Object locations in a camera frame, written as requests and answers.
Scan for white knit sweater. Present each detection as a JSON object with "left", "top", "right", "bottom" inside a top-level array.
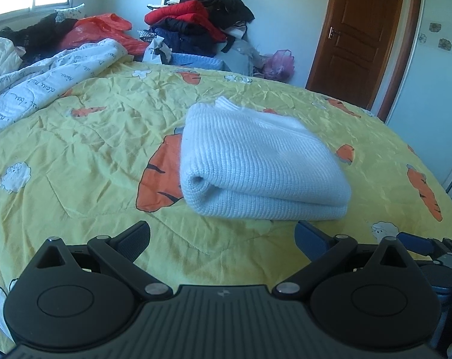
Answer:
[{"left": 179, "top": 96, "right": 352, "bottom": 220}]

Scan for black clothes by window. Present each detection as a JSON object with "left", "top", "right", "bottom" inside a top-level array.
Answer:
[{"left": 0, "top": 14, "right": 77, "bottom": 67}]

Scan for black clothes on pile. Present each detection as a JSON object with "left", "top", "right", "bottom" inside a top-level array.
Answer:
[{"left": 179, "top": 0, "right": 255, "bottom": 29}]

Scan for white floral wardrobe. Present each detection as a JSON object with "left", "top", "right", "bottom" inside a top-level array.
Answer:
[{"left": 387, "top": 0, "right": 452, "bottom": 199}]

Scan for yellow carrot print bedspread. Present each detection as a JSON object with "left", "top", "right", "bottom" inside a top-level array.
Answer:
[{"left": 0, "top": 59, "right": 452, "bottom": 352}]

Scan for white printed quilt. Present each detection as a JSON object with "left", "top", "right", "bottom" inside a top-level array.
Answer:
[{"left": 0, "top": 38, "right": 133, "bottom": 133}]

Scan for pink plastic bag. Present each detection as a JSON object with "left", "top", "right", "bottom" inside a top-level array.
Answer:
[{"left": 262, "top": 49, "right": 294, "bottom": 83}]

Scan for brown wooden door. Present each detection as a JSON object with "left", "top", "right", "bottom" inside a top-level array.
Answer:
[{"left": 306, "top": 0, "right": 403, "bottom": 110}]

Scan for white crumpled plastic bag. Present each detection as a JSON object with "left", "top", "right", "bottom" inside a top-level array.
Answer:
[{"left": 142, "top": 36, "right": 172, "bottom": 65}]

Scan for light blue knit blanket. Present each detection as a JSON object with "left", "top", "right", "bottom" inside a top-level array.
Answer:
[{"left": 170, "top": 53, "right": 230, "bottom": 72}]

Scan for grey plastic wrapped bundle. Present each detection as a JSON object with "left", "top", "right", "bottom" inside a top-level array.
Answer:
[{"left": 215, "top": 38, "right": 266, "bottom": 76}]

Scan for red plastic bag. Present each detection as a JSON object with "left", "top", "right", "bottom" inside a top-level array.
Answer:
[{"left": 58, "top": 13, "right": 149, "bottom": 56}]

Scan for navy blue jacket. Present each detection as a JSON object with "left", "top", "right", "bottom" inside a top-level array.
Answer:
[{"left": 149, "top": 18, "right": 217, "bottom": 57}]

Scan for red jacket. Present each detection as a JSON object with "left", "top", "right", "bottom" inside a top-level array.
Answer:
[{"left": 145, "top": 0, "right": 227, "bottom": 42}]

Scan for metal door handle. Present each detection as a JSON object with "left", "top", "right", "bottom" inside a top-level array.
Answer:
[{"left": 327, "top": 26, "right": 341, "bottom": 40}]

